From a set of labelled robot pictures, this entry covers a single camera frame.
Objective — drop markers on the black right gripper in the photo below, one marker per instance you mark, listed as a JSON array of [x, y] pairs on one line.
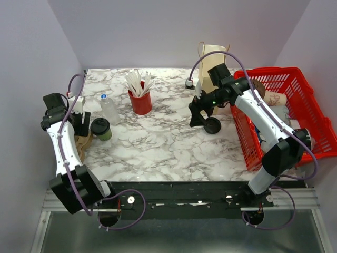
[[195, 106]]

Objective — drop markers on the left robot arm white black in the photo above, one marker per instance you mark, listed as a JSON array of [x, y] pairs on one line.
[[68, 128]]

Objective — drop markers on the beige printed paper cup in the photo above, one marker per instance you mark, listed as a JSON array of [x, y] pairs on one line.
[[275, 99]]

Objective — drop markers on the white wrapped straws bundle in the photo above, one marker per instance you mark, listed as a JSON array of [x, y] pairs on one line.
[[137, 84]]

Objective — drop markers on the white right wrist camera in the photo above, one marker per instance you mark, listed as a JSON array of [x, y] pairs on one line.
[[194, 84]]

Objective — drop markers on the clear plastic water bottle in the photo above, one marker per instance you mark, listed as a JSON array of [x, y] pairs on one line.
[[109, 109]]

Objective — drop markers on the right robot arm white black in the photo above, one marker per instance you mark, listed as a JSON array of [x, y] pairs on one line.
[[285, 145]]

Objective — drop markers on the green paper coffee cup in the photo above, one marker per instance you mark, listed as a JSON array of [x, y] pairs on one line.
[[104, 135]]

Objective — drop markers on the black printed can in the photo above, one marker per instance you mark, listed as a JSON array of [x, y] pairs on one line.
[[305, 137]]

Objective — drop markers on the brown cardboard cup carrier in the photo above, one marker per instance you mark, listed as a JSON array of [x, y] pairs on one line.
[[83, 143]]

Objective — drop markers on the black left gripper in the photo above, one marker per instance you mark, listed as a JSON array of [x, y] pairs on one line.
[[82, 129]]

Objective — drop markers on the red plastic basket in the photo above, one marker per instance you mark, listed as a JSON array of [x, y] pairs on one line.
[[302, 107]]

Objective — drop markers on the beige paper takeout bag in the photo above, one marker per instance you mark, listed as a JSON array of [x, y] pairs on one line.
[[208, 63]]

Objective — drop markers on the grey printed snack bag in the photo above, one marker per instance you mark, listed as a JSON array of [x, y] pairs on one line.
[[282, 113]]

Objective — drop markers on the black mounting rail base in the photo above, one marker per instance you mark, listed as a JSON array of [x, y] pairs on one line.
[[178, 200]]

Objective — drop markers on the black plastic cup lid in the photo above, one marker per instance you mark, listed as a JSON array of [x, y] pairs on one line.
[[100, 126]]

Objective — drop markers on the red plastic cup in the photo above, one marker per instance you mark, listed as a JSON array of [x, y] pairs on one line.
[[141, 105]]

